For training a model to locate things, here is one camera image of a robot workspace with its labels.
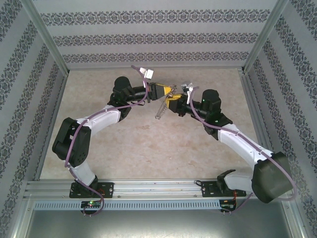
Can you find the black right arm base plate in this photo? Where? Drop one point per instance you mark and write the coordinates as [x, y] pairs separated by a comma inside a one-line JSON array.
[[206, 189]]

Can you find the circuit board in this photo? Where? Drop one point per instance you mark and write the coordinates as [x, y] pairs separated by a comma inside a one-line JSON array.
[[227, 205], [91, 203]]

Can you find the right circuit board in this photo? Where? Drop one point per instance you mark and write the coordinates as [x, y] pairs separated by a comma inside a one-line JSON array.
[[227, 205]]

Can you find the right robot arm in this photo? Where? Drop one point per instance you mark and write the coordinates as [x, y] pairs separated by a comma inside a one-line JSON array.
[[247, 148]]

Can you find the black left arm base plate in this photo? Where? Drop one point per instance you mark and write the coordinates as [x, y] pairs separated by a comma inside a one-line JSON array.
[[109, 189]]

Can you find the aluminium frame rail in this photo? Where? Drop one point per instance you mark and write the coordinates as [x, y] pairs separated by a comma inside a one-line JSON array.
[[51, 129], [257, 119], [156, 67]]

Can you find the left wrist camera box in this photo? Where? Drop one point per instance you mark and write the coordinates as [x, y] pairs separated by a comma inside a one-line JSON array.
[[148, 73]]

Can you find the left circuit board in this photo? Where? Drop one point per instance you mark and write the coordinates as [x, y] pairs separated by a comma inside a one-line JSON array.
[[91, 203]]

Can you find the aluminium frame post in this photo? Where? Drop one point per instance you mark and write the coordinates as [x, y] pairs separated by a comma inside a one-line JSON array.
[[44, 34], [266, 34]]

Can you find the grey metal sheet panel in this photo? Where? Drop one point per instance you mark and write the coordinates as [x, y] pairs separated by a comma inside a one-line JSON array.
[[158, 225]]

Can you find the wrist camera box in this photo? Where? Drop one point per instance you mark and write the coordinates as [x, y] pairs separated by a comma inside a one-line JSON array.
[[148, 73], [187, 86]]

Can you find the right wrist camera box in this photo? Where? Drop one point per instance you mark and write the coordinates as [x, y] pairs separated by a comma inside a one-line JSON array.
[[187, 86]]

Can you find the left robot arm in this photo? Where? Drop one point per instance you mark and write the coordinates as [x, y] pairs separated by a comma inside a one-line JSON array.
[[71, 143]]

